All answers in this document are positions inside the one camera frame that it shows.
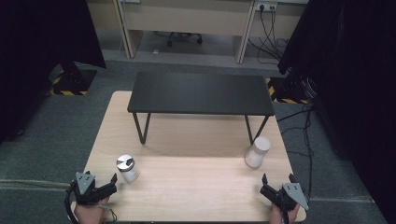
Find black cables under desk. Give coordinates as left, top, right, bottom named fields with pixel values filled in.
left=247, top=8, right=291, bottom=65

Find small black shelf table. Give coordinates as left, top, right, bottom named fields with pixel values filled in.
left=126, top=71, right=276, bottom=146

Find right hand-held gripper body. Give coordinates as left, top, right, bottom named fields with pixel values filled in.
left=260, top=182, right=310, bottom=213

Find black curtain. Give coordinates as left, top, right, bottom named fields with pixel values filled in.
left=0, top=0, right=107, bottom=145
left=277, top=0, right=396, bottom=224

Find black office chair base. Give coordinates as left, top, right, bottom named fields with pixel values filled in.
left=153, top=31, right=204, bottom=49

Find grey wrist cord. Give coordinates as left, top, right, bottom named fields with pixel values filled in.
left=92, top=203, right=119, bottom=223

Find left hand-held gripper cable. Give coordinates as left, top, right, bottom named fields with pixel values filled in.
left=63, top=181, right=80, bottom=224

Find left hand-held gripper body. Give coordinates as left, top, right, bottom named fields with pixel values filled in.
left=72, top=172, right=119, bottom=206

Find person's left hand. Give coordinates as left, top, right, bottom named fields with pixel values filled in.
left=74, top=197, right=111, bottom=224

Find white cylindrical bottle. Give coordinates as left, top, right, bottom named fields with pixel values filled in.
left=244, top=135, right=273, bottom=169

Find white wall power socket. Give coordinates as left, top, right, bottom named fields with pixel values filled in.
left=254, top=1, right=278, bottom=13

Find black stand base striped tape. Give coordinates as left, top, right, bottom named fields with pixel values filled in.
left=265, top=74, right=313, bottom=105
left=46, top=61, right=98, bottom=97

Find beige office desk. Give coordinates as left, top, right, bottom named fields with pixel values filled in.
left=86, top=0, right=310, bottom=65

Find person's right hand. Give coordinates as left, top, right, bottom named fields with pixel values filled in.
left=268, top=203, right=301, bottom=224

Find black floor cables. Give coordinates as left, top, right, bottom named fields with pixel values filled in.
left=276, top=105, right=316, bottom=202

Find glass jar with silver lid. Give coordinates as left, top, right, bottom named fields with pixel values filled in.
left=116, top=154, right=140, bottom=184

